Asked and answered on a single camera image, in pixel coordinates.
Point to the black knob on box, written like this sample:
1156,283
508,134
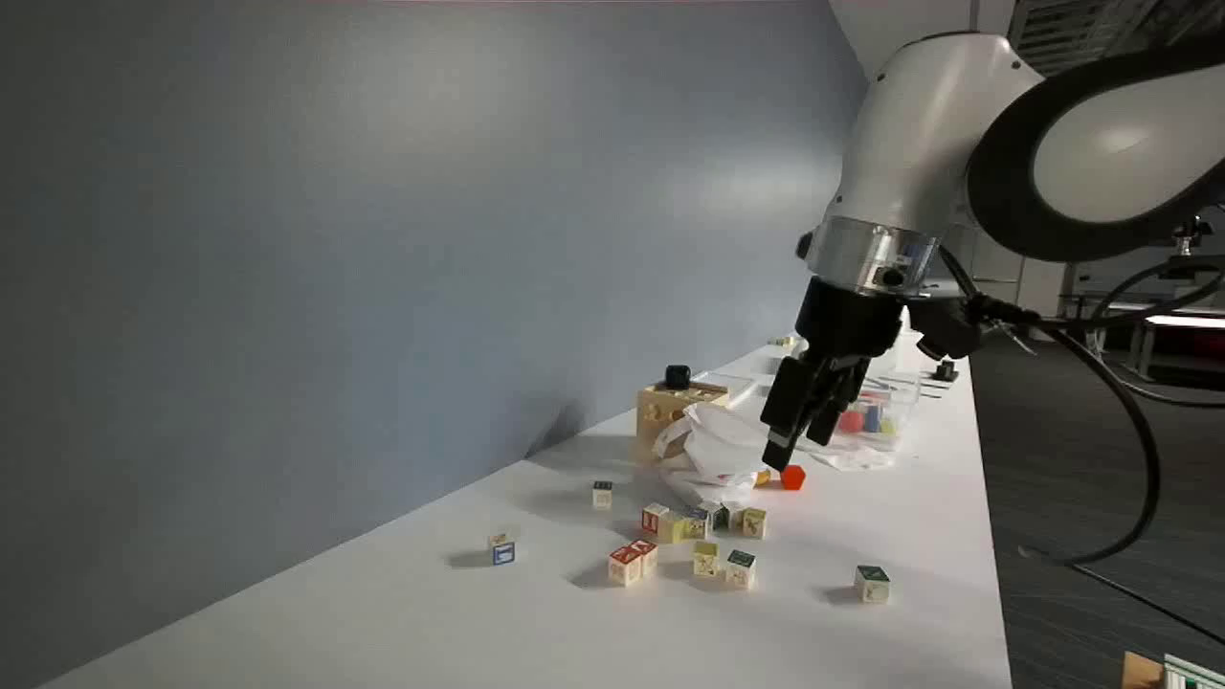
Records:
676,378

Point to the yellow-green letter block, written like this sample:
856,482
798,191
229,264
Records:
603,495

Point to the red J letter block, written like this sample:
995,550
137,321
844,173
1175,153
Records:
654,522

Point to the green R letter block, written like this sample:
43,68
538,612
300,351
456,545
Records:
869,583

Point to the red A letter block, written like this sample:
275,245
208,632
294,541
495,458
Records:
624,565

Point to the pale lower letter block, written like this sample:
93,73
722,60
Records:
704,560

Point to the green top letter block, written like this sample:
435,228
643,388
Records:
724,517

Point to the yellow W letter block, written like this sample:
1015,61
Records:
753,522

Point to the wooden shape sorter box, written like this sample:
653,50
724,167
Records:
659,406

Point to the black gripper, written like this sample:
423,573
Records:
809,392

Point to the small blue letter block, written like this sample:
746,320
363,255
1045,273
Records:
501,550

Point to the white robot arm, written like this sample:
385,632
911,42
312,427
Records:
961,134

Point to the red hexagon block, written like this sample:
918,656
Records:
792,481

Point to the clear plastic bag with blocks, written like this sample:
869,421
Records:
867,435

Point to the white cloth bag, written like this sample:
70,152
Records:
708,447

